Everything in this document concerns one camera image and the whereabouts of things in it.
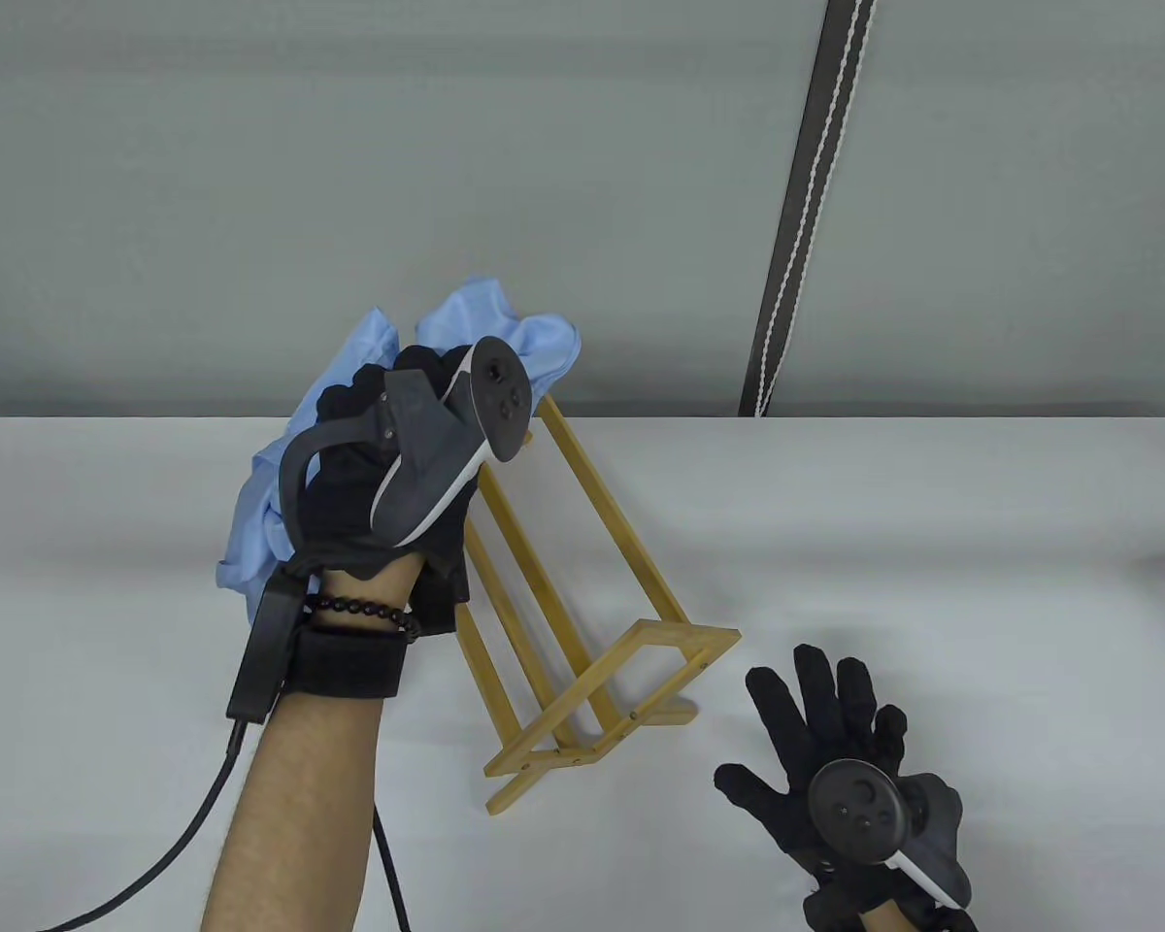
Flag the person's left hand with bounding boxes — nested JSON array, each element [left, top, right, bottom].
[[296, 345, 479, 638]]

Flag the person's right hand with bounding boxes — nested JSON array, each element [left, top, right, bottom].
[[716, 643, 978, 932]]

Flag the wooden book rack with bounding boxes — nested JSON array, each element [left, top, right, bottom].
[[459, 393, 742, 815]]

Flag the light blue long-sleeve shirt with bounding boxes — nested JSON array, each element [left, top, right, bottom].
[[216, 277, 582, 622]]

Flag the person's left forearm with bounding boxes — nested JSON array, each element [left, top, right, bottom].
[[199, 558, 420, 932]]

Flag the grey hand controller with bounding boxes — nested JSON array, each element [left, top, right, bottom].
[[807, 759, 973, 910], [280, 336, 531, 570]]

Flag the black wrist-mounted device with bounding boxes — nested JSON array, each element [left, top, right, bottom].
[[227, 571, 309, 722]]

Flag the black bead bracelet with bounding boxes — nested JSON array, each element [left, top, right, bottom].
[[305, 594, 421, 643]]

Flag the black wrist strap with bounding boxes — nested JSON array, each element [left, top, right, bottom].
[[280, 626, 410, 702]]

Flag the black cable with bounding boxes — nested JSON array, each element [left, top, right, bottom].
[[47, 716, 250, 932], [372, 804, 415, 932]]

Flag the dark strip with white cords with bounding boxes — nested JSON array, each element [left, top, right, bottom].
[[740, 0, 880, 419]]

